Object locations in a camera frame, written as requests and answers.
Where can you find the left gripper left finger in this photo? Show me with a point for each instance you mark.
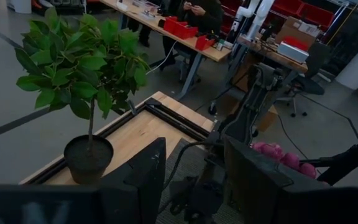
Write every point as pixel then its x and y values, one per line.
pixel 138 186

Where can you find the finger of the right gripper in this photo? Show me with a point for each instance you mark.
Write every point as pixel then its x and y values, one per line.
pixel 353 158

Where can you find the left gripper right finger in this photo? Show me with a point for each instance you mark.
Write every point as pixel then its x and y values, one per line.
pixel 253 186

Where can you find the purple grape bunch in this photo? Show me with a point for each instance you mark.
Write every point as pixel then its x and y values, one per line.
pixel 273 151

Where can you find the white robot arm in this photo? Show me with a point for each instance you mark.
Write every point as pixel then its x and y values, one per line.
pixel 256 18

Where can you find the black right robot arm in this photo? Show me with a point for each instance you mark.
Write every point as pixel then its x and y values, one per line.
pixel 259 90

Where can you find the grey woven placemat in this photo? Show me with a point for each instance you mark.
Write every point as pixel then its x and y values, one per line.
pixel 194 165

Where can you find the black office chair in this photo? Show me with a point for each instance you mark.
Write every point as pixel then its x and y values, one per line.
pixel 309 87

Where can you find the white grey box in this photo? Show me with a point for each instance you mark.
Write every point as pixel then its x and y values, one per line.
pixel 292 52

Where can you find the cluttered wooden desk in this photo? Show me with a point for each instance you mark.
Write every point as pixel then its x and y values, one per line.
pixel 272 54

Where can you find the green potted tree black pot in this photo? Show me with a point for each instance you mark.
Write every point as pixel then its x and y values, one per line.
pixel 79 62

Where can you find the light wooden desk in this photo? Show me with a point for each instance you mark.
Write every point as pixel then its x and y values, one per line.
pixel 210 53

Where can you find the brown cardboard box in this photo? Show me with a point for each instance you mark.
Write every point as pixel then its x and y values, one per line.
pixel 291 29

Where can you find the shelf with red bins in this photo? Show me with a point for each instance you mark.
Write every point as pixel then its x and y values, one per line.
pixel 315 14

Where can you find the small red bin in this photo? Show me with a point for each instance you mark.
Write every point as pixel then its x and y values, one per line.
pixel 204 43

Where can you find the large red bin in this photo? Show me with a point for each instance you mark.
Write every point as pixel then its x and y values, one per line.
pixel 180 29

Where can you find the person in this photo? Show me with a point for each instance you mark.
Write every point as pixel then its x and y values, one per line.
pixel 210 18

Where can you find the person's hand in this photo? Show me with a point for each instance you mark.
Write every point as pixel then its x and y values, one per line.
pixel 198 10

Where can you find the black table frame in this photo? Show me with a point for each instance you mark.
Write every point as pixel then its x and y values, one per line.
pixel 179 123

